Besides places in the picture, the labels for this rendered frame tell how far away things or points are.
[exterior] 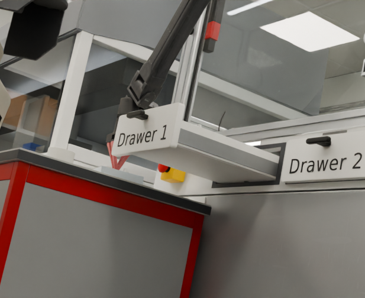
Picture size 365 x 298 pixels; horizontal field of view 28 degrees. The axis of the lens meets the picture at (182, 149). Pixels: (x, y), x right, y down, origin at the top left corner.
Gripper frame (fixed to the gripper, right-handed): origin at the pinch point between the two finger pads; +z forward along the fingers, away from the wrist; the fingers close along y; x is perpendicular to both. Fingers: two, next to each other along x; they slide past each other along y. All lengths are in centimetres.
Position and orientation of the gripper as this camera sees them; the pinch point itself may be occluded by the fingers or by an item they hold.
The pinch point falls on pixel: (116, 167)
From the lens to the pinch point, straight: 208.7
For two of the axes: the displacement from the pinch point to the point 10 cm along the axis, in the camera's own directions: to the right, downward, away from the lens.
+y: -4.1, 0.8, 9.1
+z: -1.9, 9.7, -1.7
